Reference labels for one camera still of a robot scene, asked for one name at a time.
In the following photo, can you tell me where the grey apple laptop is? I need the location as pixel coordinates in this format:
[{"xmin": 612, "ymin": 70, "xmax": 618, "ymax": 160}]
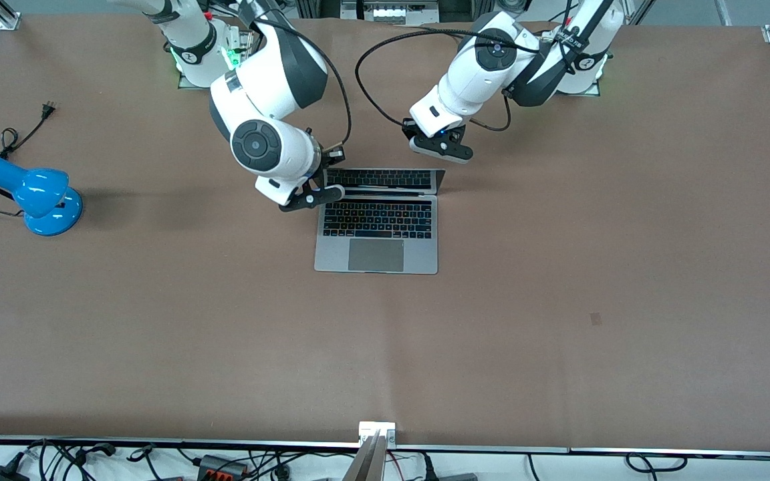
[{"xmin": 314, "ymin": 167, "xmax": 446, "ymax": 275}]

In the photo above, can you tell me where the grey power strip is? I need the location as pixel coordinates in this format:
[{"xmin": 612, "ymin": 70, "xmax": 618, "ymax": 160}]
[{"xmin": 340, "ymin": 0, "xmax": 440, "ymax": 26}]

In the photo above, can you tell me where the grey orange connector block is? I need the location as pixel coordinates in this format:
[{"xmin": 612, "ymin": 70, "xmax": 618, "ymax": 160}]
[{"xmin": 197, "ymin": 454, "xmax": 250, "ymax": 479}]

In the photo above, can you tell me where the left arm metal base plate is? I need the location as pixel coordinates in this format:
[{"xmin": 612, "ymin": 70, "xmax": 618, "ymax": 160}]
[{"xmin": 555, "ymin": 57, "xmax": 604, "ymax": 98}]

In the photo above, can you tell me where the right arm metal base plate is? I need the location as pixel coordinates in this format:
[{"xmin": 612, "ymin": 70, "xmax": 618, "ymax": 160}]
[{"xmin": 178, "ymin": 19, "xmax": 256, "ymax": 91}]

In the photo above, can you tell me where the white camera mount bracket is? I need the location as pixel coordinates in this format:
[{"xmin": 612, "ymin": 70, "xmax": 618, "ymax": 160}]
[{"xmin": 358, "ymin": 421, "xmax": 397, "ymax": 447}]

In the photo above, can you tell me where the black lamp power cord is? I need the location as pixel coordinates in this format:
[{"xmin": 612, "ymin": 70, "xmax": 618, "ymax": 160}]
[{"xmin": 0, "ymin": 100, "xmax": 58, "ymax": 218}]

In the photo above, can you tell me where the aluminium camera mount bar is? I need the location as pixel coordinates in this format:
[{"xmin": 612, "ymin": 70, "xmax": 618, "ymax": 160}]
[{"xmin": 342, "ymin": 431, "xmax": 386, "ymax": 481}]

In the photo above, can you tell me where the looped black floor cable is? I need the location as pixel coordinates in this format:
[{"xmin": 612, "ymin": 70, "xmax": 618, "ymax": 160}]
[{"xmin": 626, "ymin": 452, "xmax": 692, "ymax": 474}]

